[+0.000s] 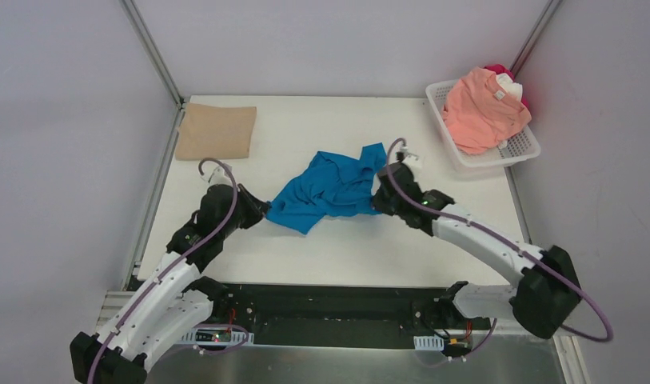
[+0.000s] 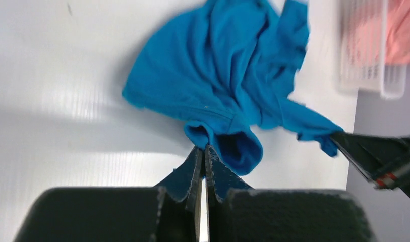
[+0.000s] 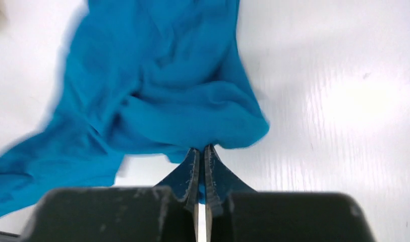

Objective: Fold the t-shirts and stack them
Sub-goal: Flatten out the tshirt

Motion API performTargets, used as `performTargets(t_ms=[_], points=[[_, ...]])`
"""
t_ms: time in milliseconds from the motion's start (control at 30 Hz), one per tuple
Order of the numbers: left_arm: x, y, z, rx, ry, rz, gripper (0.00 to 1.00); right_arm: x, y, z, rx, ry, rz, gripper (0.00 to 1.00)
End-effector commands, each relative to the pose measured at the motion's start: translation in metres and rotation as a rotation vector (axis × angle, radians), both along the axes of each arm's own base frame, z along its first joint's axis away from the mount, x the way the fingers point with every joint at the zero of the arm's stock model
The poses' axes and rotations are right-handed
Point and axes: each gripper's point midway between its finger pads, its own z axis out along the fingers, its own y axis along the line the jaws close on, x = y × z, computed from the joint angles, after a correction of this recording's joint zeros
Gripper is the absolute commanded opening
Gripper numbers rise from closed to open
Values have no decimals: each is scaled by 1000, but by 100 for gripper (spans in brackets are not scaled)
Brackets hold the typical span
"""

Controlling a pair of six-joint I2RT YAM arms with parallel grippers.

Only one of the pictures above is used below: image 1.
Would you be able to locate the blue t shirt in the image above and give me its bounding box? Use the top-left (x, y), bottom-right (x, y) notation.
top-left (266, 142), bottom-right (386, 235)

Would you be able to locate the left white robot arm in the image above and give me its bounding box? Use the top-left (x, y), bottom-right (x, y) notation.
top-left (70, 183), bottom-right (270, 383)

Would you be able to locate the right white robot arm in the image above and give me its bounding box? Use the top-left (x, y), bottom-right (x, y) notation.
top-left (372, 162), bottom-right (581, 339)

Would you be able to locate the folded beige t shirt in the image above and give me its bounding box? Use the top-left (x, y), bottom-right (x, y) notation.
top-left (174, 103), bottom-right (257, 161)

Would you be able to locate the salmon pink t shirt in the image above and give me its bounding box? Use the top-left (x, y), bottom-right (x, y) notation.
top-left (441, 67), bottom-right (532, 154)

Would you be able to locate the left controller board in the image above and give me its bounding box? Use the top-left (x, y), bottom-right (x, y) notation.
top-left (177, 326), bottom-right (254, 347)

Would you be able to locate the controller board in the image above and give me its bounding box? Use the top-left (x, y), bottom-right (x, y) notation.
top-left (177, 326), bottom-right (254, 347)
top-left (413, 335), bottom-right (473, 356)

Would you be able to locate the white plastic basket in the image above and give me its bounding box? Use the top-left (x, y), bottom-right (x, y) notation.
top-left (425, 80), bottom-right (541, 174)

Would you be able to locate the right controller board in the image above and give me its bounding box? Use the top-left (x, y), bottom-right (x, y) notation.
top-left (413, 335), bottom-right (473, 356)

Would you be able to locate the white garment in basket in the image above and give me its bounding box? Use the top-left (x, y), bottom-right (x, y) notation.
top-left (496, 73), bottom-right (524, 102)

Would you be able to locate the magenta garment in basket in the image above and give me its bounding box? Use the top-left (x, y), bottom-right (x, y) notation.
top-left (485, 64), bottom-right (529, 108)

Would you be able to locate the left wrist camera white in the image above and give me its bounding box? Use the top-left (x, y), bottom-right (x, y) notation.
top-left (207, 166), bottom-right (233, 186)

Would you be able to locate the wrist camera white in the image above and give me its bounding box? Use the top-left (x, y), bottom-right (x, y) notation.
top-left (401, 151), bottom-right (423, 172)
top-left (207, 166), bottom-right (233, 186)

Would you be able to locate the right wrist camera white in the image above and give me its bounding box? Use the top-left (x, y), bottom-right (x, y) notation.
top-left (401, 151), bottom-right (423, 172)

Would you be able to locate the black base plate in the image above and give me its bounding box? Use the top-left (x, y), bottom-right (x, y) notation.
top-left (199, 278), bottom-right (492, 350)

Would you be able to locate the aluminium frame rail left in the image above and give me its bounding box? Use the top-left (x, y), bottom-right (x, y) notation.
top-left (119, 0), bottom-right (185, 109)

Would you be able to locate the aluminium frame rail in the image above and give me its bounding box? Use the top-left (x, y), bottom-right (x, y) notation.
top-left (509, 0), bottom-right (564, 78)
top-left (119, 0), bottom-right (185, 109)

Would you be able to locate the aluminium frame rail right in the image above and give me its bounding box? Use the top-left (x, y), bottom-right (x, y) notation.
top-left (509, 0), bottom-right (564, 78)

